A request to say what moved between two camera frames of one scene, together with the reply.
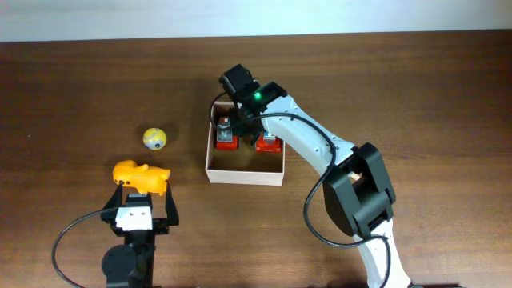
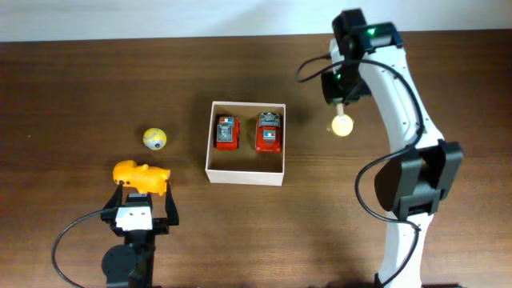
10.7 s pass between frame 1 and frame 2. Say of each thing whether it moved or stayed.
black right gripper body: moved
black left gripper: stayed
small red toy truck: stayed
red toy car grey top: stayed
